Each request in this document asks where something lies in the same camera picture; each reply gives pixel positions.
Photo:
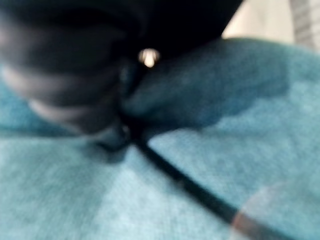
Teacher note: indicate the grey ribbed fabric sofa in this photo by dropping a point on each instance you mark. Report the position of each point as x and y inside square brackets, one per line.
[307, 20]

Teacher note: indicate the teal plaid cushion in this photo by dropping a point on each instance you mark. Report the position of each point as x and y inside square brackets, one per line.
[200, 162]

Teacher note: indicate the right robot hand black cloth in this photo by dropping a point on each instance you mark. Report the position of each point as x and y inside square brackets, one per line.
[75, 45]

